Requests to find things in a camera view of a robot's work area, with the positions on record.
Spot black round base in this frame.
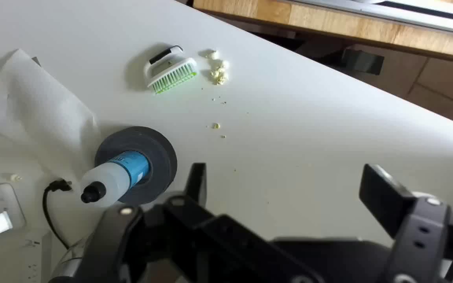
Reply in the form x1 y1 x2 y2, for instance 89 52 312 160
93 124 180 206

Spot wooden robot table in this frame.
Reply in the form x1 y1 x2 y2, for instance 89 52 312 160
192 0 453 63

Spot white paper sheet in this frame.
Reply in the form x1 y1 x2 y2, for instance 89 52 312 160
0 47 100 174

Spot white bottle blue label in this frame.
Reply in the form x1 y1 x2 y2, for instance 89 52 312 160
79 149 152 206

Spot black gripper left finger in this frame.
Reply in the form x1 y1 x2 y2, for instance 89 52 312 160
52 162 323 283

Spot small popcorn piece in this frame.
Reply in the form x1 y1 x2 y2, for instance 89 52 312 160
200 47 221 60

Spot white brush green bristles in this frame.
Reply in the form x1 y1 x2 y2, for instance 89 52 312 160
141 44 202 96

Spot aluminium frame rail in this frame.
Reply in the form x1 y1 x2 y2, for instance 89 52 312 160
295 0 453 39

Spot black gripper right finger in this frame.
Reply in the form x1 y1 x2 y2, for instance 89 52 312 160
359 162 453 283

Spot black kettle power cord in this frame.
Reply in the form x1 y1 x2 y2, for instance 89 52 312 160
41 177 76 251

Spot popcorn clump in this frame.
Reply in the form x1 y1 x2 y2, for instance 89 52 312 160
208 58 232 86

